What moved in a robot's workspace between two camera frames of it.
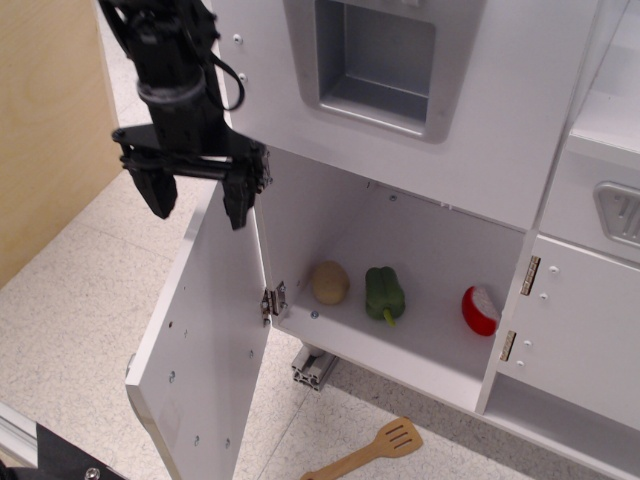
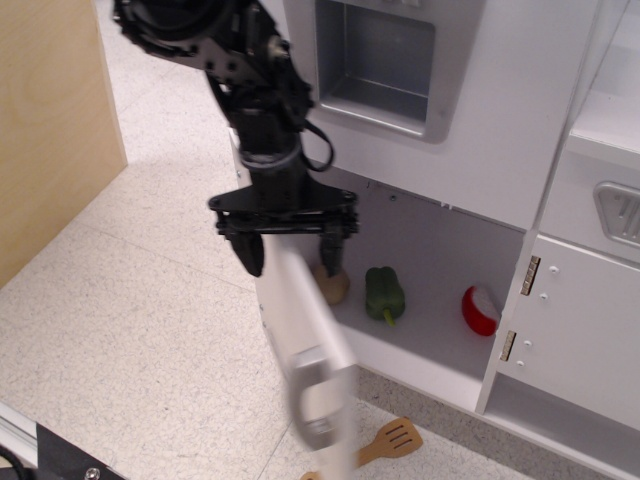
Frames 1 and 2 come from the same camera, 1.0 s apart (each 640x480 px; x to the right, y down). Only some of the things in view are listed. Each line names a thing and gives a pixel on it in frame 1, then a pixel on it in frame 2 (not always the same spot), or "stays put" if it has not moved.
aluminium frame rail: (18, 436) stays put
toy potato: (331, 282) stays put
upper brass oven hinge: (530, 275) stays put
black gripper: (187, 135) to (284, 200)
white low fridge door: (191, 385) to (319, 357)
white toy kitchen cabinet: (454, 199) stays put
